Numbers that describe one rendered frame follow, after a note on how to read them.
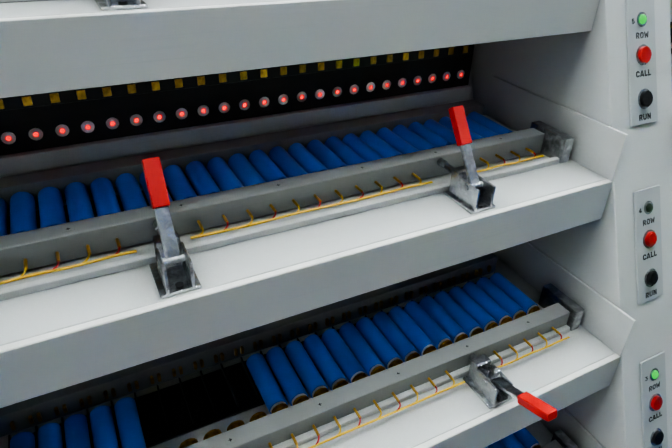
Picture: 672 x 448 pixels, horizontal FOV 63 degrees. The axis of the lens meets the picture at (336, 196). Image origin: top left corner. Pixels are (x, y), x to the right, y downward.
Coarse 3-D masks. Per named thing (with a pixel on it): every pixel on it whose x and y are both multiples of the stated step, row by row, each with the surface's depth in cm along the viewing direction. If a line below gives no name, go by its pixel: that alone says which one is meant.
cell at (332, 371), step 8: (312, 336) 57; (304, 344) 57; (312, 344) 56; (320, 344) 56; (312, 352) 55; (320, 352) 55; (328, 352) 55; (320, 360) 54; (328, 360) 54; (320, 368) 54; (328, 368) 53; (336, 368) 53; (328, 376) 53; (336, 376) 52; (344, 376) 53; (328, 384) 52
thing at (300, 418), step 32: (512, 320) 59; (544, 320) 59; (448, 352) 55; (480, 352) 56; (352, 384) 51; (384, 384) 51; (416, 384) 53; (288, 416) 48; (320, 416) 48; (384, 416) 50
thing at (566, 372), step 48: (528, 288) 68; (576, 288) 62; (576, 336) 61; (624, 336) 57; (528, 384) 55; (576, 384) 56; (192, 432) 49; (336, 432) 49; (384, 432) 49; (432, 432) 50; (480, 432) 52
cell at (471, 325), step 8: (440, 296) 63; (448, 296) 63; (440, 304) 63; (448, 304) 62; (456, 304) 62; (448, 312) 61; (456, 312) 61; (464, 312) 60; (456, 320) 60; (464, 320) 60; (472, 320) 59; (464, 328) 59; (472, 328) 59
